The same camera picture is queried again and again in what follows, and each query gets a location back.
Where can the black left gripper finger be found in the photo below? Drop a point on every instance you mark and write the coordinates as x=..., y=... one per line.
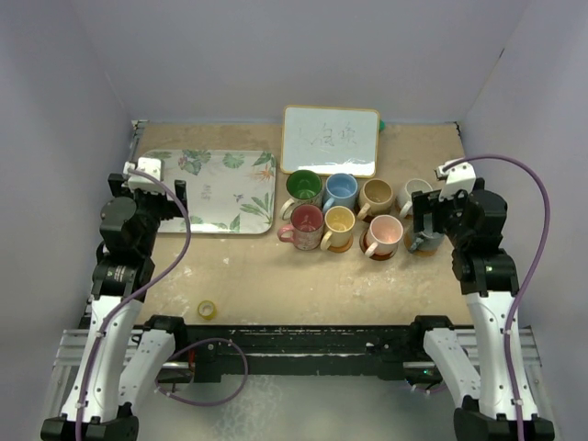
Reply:
x=180, y=200
x=116, y=183

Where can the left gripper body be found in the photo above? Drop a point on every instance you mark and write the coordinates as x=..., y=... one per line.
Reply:
x=156, y=207

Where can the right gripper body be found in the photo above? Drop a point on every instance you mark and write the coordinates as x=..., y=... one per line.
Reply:
x=449, y=214

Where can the white mug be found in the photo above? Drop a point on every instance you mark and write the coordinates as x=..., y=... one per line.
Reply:
x=404, y=202

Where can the grey stoneware cup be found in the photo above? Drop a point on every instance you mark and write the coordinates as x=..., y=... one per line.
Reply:
x=432, y=235

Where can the tan stoneware mug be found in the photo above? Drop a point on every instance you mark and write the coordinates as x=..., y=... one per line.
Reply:
x=374, y=198

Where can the pink mug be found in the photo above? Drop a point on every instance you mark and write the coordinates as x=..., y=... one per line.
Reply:
x=383, y=236

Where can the floral serving tray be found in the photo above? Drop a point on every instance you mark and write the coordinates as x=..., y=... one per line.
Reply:
x=231, y=192

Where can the ringed brown wood coaster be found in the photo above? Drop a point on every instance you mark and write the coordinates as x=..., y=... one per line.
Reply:
x=376, y=257

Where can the light blue mug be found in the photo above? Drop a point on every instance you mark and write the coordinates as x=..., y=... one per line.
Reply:
x=340, y=191

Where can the pale yellow mug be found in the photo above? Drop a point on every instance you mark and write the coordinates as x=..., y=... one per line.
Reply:
x=339, y=223

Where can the green interior mug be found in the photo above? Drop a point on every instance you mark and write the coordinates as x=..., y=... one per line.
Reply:
x=304, y=187

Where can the red floral mug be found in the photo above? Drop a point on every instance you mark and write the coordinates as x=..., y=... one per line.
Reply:
x=305, y=228

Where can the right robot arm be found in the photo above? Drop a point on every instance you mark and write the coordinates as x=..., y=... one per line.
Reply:
x=493, y=400

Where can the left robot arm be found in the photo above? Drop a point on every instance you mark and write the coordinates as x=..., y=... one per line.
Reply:
x=104, y=399

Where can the yellow-framed whiteboard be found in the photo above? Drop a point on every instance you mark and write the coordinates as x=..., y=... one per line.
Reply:
x=330, y=140

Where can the yellow tape roll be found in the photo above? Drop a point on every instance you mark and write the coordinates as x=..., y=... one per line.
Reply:
x=207, y=310

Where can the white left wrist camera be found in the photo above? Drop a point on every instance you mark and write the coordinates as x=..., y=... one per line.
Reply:
x=145, y=175

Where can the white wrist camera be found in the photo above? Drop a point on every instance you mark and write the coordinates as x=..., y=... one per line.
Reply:
x=145, y=175
x=457, y=178

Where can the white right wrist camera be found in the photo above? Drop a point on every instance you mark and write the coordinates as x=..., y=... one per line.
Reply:
x=457, y=178

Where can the aluminium frame rail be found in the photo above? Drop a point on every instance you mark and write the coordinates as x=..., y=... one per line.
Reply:
x=528, y=349

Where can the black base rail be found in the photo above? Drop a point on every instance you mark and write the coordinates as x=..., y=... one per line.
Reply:
x=217, y=357

